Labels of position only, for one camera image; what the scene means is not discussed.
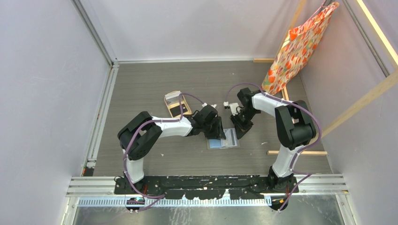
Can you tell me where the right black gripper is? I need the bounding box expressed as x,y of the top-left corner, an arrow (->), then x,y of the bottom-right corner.
230,108 -> 259,139

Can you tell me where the beige card holder wallet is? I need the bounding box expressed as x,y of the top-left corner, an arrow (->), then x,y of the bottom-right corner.
207,128 -> 240,150

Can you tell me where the black VIP credit card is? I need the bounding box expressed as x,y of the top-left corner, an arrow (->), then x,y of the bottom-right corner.
170,104 -> 188,118

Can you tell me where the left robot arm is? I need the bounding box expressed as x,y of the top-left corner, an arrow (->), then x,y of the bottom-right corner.
117,105 -> 226,194

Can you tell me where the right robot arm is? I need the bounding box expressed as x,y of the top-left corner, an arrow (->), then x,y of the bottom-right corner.
223,88 -> 317,192

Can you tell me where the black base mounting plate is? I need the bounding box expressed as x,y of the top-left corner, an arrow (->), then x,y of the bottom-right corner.
114,175 -> 298,200

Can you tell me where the gold oval tray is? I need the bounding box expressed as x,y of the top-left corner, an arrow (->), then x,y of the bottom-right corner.
166,93 -> 192,116

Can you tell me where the orange floral fabric bag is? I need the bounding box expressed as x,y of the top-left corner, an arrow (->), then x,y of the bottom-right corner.
261,1 -> 339,95

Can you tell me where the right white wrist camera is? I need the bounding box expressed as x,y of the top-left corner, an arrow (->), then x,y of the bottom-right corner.
223,101 -> 239,115

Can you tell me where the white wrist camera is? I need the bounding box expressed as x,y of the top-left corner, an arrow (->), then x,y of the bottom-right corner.
223,101 -> 239,115
202,103 -> 217,109

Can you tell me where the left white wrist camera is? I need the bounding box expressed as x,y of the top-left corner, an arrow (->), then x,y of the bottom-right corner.
202,103 -> 217,109

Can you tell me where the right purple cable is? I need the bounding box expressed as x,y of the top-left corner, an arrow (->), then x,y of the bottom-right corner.
225,82 -> 323,212

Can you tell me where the purple cable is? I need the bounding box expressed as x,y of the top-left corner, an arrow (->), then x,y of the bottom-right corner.
122,92 -> 212,212
225,82 -> 323,212

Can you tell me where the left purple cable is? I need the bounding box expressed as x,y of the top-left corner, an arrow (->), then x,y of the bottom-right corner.
122,92 -> 212,212

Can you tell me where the aluminium rail frame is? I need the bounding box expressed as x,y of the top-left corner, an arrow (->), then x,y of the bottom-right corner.
62,0 -> 358,225

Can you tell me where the wooden frame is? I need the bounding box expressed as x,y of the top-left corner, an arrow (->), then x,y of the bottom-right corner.
253,0 -> 398,156

